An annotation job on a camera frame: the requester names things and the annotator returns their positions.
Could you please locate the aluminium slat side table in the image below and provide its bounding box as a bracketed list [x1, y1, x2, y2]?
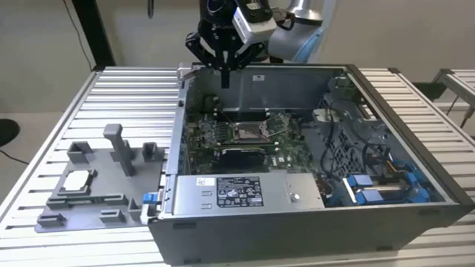
[433, 68, 475, 131]

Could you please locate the grey printed parts rack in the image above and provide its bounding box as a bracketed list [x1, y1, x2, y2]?
[35, 123, 169, 234]

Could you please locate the black round object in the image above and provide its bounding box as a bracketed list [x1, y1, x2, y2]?
[0, 118, 21, 147]

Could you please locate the CPU socket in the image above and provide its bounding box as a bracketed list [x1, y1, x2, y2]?
[229, 121, 271, 141]

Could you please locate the green motherboard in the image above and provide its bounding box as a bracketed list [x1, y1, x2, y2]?
[185, 108, 321, 175]

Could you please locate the thin metal locking lever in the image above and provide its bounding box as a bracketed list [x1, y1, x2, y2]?
[217, 107, 237, 123]

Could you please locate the black graphics card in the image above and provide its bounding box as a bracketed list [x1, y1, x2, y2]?
[215, 146, 269, 171]

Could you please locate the black box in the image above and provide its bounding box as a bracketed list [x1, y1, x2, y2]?
[412, 82, 446, 102]

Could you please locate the silver power supply unit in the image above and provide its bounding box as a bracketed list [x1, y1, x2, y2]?
[171, 172, 326, 216]

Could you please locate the hard disk in blue carrier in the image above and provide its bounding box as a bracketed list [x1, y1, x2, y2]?
[344, 172, 421, 190]
[353, 186, 432, 206]

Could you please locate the white plastic bracket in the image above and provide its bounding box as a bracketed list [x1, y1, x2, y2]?
[313, 108, 333, 122]

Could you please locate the black frame post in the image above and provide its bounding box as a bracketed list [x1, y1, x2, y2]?
[71, 0, 117, 67]

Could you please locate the black looped internal cable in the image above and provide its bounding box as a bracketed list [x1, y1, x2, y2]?
[362, 141, 393, 175]

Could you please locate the silver CPU green substrate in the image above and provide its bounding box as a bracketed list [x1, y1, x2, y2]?
[62, 170, 93, 191]

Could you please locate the perforated metal drive cage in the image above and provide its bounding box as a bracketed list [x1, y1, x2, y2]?
[302, 91, 394, 181]

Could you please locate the green RAM stick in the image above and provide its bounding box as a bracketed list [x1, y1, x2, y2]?
[66, 195, 110, 203]

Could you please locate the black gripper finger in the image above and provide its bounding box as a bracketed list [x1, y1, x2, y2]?
[185, 32, 227, 89]
[226, 41, 267, 89]

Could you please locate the open dark grey PC case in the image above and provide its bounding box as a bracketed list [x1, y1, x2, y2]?
[141, 61, 475, 265]

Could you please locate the thin black wall cable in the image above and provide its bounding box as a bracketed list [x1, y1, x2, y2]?
[65, 0, 94, 72]

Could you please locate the grey box wrist camera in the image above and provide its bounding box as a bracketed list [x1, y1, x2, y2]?
[233, 0, 279, 45]

